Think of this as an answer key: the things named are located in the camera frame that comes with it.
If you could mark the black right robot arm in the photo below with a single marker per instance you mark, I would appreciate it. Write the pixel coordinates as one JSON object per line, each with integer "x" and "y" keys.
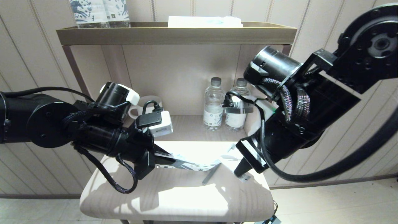
{"x": 326, "y": 93}

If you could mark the white toothbrush with dark head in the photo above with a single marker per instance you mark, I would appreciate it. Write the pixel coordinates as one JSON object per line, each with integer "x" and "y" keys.
{"x": 211, "y": 174}

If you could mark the beige wooden shelf cabinet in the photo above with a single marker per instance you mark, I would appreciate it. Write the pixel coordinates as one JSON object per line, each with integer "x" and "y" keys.
{"x": 174, "y": 68}

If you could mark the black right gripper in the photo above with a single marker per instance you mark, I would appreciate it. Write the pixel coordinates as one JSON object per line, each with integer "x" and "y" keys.
{"x": 253, "y": 155}

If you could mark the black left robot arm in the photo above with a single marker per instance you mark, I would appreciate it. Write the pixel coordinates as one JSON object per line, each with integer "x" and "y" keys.
{"x": 40, "y": 124}

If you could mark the white blue tissue pack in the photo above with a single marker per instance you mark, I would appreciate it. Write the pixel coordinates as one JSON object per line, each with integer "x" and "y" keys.
{"x": 202, "y": 21}

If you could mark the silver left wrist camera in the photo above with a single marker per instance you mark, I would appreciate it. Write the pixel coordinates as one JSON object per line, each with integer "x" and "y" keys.
{"x": 161, "y": 126}

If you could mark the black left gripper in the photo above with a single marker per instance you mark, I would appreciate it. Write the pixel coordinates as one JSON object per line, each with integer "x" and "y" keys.
{"x": 146, "y": 161}

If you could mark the black blue plastic part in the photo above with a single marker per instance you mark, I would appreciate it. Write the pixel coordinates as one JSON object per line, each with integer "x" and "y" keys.
{"x": 270, "y": 220}

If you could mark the white ribbed ceramic mug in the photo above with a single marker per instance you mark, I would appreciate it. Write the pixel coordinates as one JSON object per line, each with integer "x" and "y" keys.
{"x": 152, "y": 98}

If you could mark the blue patterned plastic bag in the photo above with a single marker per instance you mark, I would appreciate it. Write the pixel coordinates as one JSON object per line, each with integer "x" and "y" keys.
{"x": 192, "y": 166}

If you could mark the clear water bottle black cap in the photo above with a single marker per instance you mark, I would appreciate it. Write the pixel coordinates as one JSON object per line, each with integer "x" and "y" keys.
{"x": 213, "y": 105}
{"x": 234, "y": 123}

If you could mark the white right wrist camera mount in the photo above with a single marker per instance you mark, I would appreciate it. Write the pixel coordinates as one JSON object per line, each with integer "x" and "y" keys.
{"x": 264, "y": 115}

